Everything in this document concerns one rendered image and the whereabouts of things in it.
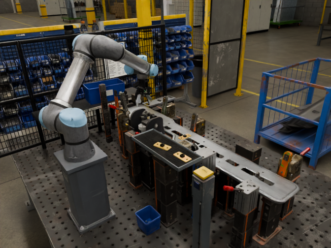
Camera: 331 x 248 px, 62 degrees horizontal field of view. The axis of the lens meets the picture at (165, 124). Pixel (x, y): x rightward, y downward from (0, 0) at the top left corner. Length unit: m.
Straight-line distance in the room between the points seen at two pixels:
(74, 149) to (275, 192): 0.94
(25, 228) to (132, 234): 1.48
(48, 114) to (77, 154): 0.24
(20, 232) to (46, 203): 1.00
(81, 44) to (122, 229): 0.98
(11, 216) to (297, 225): 2.39
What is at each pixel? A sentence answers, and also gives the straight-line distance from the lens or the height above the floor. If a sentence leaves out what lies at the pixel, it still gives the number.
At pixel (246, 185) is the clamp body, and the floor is 1.06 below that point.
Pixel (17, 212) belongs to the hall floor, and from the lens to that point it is 3.03.
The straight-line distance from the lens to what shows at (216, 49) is 4.74.
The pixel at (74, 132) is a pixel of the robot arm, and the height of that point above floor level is 1.25.
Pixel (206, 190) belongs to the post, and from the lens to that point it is 1.16.
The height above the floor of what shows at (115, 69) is 1.22.
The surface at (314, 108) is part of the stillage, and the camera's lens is 3.77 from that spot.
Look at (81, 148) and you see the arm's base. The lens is 1.37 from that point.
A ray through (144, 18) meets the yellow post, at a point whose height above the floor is 1.61.
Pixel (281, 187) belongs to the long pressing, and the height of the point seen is 1.00.
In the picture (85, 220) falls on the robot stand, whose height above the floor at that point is 0.77.
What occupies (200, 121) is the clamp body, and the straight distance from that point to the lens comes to 1.84.
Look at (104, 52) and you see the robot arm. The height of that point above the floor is 1.56.
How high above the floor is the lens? 1.82
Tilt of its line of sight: 26 degrees down
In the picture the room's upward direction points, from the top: 2 degrees counter-clockwise
